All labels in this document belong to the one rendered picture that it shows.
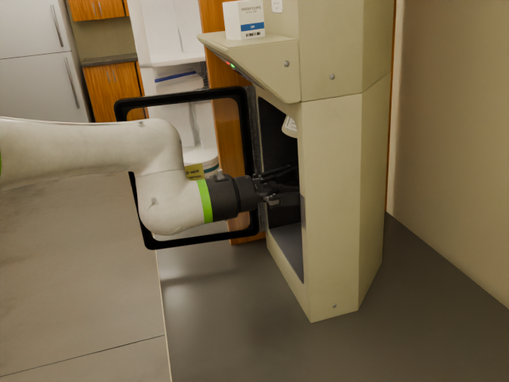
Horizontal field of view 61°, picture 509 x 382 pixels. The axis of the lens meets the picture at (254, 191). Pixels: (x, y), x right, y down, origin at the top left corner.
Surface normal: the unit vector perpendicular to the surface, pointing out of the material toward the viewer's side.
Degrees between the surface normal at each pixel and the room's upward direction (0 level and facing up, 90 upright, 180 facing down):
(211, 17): 90
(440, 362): 0
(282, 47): 90
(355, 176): 90
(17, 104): 90
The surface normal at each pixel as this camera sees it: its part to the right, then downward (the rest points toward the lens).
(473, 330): -0.08, -0.90
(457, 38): -0.96, 0.18
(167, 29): -0.21, 0.50
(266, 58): 0.26, 0.39
